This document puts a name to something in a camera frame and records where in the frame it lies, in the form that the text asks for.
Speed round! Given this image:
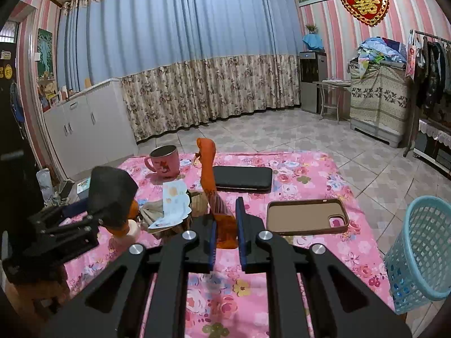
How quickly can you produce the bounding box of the small brown paper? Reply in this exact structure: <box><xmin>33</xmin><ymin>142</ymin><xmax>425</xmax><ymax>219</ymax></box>
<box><xmin>140</xmin><ymin>200</ymin><xmax>194</xmax><ymax>236</ymax></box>

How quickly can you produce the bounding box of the pink floral tablecloth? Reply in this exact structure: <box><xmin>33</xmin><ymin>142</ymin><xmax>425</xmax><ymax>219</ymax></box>
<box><xmin>67</xmin><ymin>151</ymin><xmax>395</xmax><ymax>338</ymax></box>

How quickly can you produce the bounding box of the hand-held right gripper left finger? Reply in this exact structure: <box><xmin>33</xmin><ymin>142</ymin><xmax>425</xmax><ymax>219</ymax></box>
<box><xmin>40</xmin><ymin>215</ymin><xmax>219</xmax><ymax>338</ymax></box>

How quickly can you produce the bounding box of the blue covered bottle with plant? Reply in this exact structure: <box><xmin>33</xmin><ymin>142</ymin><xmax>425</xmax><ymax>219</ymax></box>
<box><xmin>302</xmin><ymin>23</ymin><xmax>325</xmax><ymax>53</ymax></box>

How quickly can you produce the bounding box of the cloth covered cabinet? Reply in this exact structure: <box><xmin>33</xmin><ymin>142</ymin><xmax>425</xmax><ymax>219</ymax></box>
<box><xmin>349</xmin><ymin>59</ymin><xmax>414</xmax><ymax>148</ymax></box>

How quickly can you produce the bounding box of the black sheet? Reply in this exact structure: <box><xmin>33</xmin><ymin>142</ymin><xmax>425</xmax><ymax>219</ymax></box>
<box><xmin>86</xmin><ymin>165</ymin><xmax>139</xmax><ymax>228</ymax></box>

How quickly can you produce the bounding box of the blue and floral curtain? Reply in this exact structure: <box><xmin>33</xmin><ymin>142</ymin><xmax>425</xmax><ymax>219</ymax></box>
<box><xmin>56</xmin><ymin>0</ymin><xmax>306</xmax><ymax>143</ymax></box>

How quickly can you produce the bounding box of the hanging red white bag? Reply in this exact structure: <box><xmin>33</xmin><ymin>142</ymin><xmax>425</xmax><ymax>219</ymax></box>
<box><xmin>405</xmin><ymin>32</ymin><xmax>422</xmax><ymax>80</ymax></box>

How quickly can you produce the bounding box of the pile of folded bedding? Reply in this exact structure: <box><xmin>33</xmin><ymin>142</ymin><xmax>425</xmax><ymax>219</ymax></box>
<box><xmin>356</xmin><ymin>36</ymin><xmax>408</xmax><ymax>73</ymax></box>

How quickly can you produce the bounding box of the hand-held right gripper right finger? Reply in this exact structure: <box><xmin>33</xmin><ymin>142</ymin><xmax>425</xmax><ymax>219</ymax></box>
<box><xmin>235</xmin><ymin>197</ymin><xmax>413</xmax><ymax>338</ymax></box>

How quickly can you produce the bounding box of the white printed paper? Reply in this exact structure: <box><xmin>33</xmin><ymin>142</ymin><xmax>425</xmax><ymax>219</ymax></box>
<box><xmin>147</xmin><ymin>179</ymin><xmax>193</xmax><ymax>234</ymax></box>

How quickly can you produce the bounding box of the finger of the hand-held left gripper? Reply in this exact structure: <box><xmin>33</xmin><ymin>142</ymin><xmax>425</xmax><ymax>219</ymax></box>
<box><xmin>30</xmin><ymin>204</ymin><xmax>89</xmax><ymax>228</ymax></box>
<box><xmin>38</xmin><ymin>216</ymin><xmax>103</xmax><ymax>246</ymax></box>

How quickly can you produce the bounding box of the pink cup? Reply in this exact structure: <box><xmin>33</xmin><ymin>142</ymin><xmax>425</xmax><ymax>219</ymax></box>
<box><xmin>144</xmin><ymin>144</ymin><xmax>181</xmax><ymax>179</ymax></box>

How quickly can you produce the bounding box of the brown phone case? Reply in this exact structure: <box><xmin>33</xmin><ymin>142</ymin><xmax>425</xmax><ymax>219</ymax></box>
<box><xmin>266</xmin><ymin>198</ymin><xmax>350</xmax><ymax>236</ymax></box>

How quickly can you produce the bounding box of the grey water dispenser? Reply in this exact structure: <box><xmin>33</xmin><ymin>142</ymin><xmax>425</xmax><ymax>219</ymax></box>
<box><xmin>299</xmin><ymin>51</ymin><xmax>328</xmax><ymax>115</ymax></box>

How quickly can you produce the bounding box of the clothes rack with clothes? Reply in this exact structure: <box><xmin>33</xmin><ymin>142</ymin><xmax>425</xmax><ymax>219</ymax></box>
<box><xmin>403</xmin><ymin>29</ymin><xmax>451</xmax><ymax>158</ymax></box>

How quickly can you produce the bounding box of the white cabinet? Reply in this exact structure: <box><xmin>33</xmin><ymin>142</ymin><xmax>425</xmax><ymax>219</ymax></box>
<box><xmin>42</xmin><ymin>77</ymin><xmax>139</xmax><ymax>181</ymax></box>

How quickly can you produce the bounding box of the black phone case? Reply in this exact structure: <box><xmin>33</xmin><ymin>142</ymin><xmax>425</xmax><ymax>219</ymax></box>
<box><xmin>213</xmin><ymin>165</ymin><xmax>273</xmax><ymax>194</ymax></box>

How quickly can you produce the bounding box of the green wall poster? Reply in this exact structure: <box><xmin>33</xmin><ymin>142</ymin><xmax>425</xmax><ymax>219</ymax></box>
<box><xmin>37</xmin><ymin>28</ymin><xmax>54</xmax><ymax>75</ymax></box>

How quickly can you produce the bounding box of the small metal table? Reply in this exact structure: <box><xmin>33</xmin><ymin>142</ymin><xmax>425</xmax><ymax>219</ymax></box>
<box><xmin>312</xmin><ymin>78</ymin><xmax>351</xmax><ymax>124</ymax></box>

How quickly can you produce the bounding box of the light blue plastic basket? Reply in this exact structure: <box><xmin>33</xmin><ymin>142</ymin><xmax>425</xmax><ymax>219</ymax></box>
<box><xmin>383</xmin><ymin>195</ymin><xmax>451</xmax><ymax>316</ymax></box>

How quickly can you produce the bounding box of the white plastic bag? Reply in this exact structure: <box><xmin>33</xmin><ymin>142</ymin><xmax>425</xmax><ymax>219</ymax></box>
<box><xmin>36</xmin><ymin>168</ymin><xmax>59</xmax><ymax>206</ymax></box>

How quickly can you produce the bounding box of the low stand with lace cover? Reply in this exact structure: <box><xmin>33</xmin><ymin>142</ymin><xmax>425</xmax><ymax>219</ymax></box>
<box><xmin>412</xmin><ymin>117</ymin><xmax>451</xmax><ymax>176</ymax></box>

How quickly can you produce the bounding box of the orange fruit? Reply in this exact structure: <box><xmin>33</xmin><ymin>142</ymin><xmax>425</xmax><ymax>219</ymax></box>
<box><xmin>106</xmin><ymin>200</ymin><xmax>142</xmax><ymax>239</ymax></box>

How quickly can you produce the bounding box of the black door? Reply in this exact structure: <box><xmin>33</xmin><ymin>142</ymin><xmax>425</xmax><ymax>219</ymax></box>
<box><xmin>0</xmin><ymin>40</ymin><xmax>46</xmax><ymax>226</ymax></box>

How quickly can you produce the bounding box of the red heart wall decoration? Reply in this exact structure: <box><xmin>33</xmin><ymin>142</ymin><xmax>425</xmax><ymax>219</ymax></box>
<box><xmin>339</xmin><ymin>0</ymin><xmax>390</xmax><ymax>27</ymax></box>

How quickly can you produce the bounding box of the person's left forearm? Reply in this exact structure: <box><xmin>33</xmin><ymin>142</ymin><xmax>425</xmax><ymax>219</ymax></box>
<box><xmin>5</xmin><ymin>264</ymin><xmax>73</xmax><ymax>321</ymax></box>

